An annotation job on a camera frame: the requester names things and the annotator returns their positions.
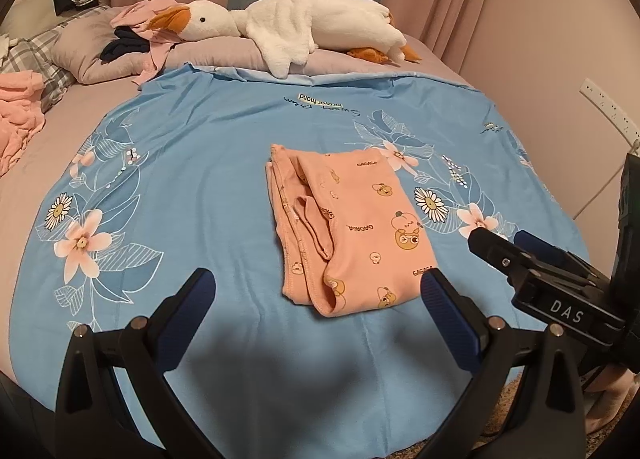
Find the blue floral blanket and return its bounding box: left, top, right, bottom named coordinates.
left=34, top=64, right=591, bottom=459

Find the thin cable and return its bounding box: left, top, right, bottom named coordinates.
left=584, top=138, right=640, bottom=221

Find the dark navy garment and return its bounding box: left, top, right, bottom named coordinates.
left=99, top=28, right=152, bottom=66

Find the bed with mauve sheet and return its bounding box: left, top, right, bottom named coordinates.
left=0, top=4, right=476, bottom=390

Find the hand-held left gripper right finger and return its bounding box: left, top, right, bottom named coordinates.
left=415, top=269, right=583, bottom=459

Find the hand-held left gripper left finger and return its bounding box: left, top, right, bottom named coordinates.
left=54, top=267, right=221, bottom=459

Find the white goose plush toy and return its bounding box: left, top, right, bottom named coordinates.
left=150, top=0, right=421, bottom=78

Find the person's right forearm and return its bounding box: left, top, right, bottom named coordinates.
left=585, top=366, right=640, bottom=437

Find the beige pillow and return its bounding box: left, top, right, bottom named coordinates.
left=10, top=0, right=67, bottom=38

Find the pink fluffy blanket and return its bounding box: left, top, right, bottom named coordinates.
left=0, top=70, right=48, bottom=178

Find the pink printed baby romper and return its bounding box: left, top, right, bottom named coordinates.
left=264, top=143, right=440, bottom=316

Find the grey plaid pillow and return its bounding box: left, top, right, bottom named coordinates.
left=0, top=26, right=77, bottom=113

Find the white wall socket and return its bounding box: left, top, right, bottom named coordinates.
left=579, top=78, right=640, bottom=138

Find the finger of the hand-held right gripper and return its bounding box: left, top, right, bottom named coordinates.
left=512, top=230, right=596, bottom=280
left=467, top=228, right=538, bottom=285

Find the pink garment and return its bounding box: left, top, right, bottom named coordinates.
left=110, top=0, right=192, bottom=88

